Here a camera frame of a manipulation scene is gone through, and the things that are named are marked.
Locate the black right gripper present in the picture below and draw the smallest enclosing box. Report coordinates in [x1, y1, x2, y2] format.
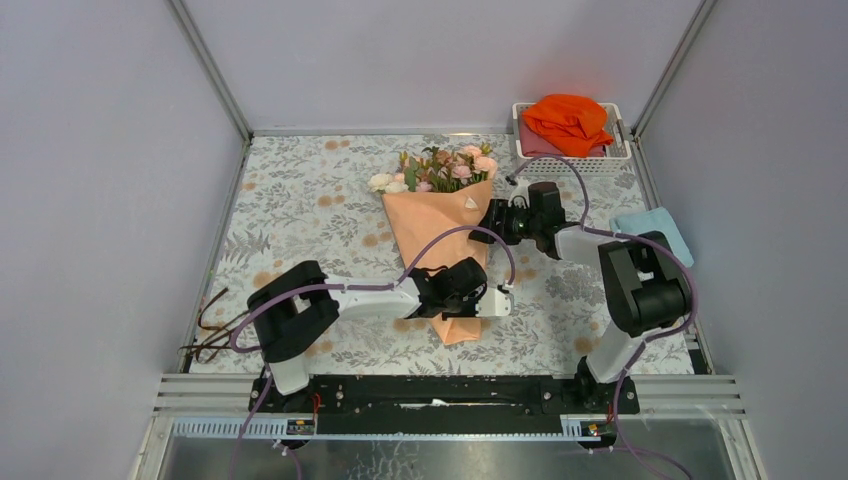
[468, 198, 540, 246]

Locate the brown kraft wrapping paper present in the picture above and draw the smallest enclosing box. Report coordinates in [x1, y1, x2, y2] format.
[382, 178, 497, 347]

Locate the pink fake flower stem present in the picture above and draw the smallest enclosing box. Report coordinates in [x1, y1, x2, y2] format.
[457, 142, 498, 183]

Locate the light blue towel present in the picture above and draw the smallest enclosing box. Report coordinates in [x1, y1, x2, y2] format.
[609, 207, 695, 267]

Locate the pink fake flower bunch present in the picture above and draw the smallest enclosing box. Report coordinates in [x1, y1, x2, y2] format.
[398, 146, 475, 193]

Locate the dark brown ribbon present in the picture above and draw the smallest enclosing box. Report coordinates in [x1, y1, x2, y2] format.
[178, 287, 248, 372]

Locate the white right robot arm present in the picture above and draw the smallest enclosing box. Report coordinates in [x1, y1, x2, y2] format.
[469, 182, 696, 412]

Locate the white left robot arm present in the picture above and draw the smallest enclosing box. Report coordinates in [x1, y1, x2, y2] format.
[246, 257, 512, 411]

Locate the pink folded cloth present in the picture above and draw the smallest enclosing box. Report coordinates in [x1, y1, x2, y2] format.
[518, 119, 565, 157]

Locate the white perforated plastic basket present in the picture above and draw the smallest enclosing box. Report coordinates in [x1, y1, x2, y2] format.
[511, 102, 633, 177]

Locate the orange folded cloth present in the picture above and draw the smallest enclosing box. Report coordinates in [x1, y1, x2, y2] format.
[522, 94, 613, 157]

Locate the floral patterned table mat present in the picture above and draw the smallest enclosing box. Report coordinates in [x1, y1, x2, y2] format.
[203, 134, 610, 375]

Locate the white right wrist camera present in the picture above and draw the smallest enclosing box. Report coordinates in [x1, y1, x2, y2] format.
[509, 184, 529, 208]

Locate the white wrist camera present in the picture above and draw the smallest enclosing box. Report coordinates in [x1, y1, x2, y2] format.
[475, 285, 514, 318]
[509, 184, 529, 208]

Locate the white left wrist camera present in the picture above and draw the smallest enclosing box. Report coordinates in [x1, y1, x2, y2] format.
[475, 285, 514, 318]

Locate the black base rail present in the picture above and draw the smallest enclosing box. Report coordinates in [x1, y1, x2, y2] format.
[248, 362, 640, 436]

